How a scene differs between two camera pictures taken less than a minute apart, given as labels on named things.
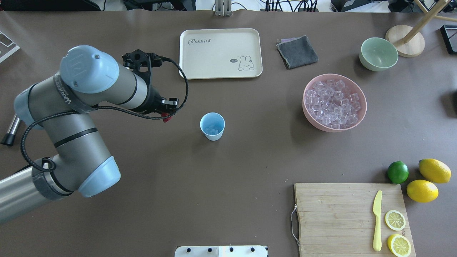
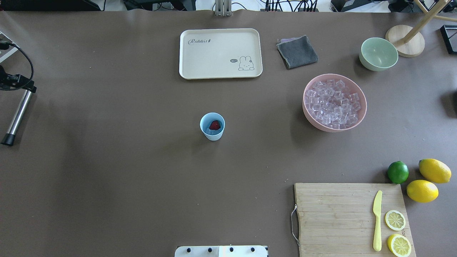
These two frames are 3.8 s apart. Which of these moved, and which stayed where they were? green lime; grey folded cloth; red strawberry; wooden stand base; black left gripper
Moved: red strawberry; black left gripper
Stayed: green lime; grey folded cloth; wooden stand base
